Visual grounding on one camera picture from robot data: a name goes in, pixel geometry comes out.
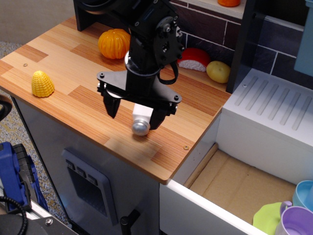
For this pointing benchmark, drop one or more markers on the grey toy oven door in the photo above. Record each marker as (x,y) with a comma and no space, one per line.
(92,188)

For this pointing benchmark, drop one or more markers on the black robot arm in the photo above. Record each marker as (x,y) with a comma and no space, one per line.
(155,43)

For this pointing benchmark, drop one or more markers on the yellow toy corn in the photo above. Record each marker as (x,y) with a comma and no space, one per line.
(41,84)

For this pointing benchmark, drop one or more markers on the wooden upper shelf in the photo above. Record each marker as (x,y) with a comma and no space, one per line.
(213,5)

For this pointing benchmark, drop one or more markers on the purple toy cup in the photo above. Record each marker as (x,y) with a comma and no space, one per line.
(294,220)

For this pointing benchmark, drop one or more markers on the yellow toy potato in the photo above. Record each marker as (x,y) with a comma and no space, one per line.
(218,71)

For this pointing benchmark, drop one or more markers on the white toy sink unit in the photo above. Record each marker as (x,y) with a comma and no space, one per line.
(257,149)

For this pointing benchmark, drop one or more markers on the light blue toy appliance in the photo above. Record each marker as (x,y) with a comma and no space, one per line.
(304,60)

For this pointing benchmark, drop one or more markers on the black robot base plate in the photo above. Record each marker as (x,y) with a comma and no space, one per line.
(11,224)

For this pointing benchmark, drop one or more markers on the orange toy on shelf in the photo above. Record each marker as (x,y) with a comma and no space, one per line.
(229,3)

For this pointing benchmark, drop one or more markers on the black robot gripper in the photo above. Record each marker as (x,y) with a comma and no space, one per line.
(139,87)

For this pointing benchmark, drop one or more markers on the white salt shaker silver cap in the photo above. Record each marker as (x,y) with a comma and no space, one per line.
(141,119)

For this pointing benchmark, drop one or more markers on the black oven door handle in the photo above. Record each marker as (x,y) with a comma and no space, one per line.
(126,222)

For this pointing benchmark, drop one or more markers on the light blue toy cup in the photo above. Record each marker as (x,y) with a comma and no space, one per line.
(303,195)

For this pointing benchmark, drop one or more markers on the green toy plate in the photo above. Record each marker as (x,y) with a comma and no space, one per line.
(267,218)

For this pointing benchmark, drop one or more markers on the blue black clamp tool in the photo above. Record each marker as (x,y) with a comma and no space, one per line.
(19,176)

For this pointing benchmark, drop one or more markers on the orange toy pumpkin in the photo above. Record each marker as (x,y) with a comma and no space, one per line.
(114,43)

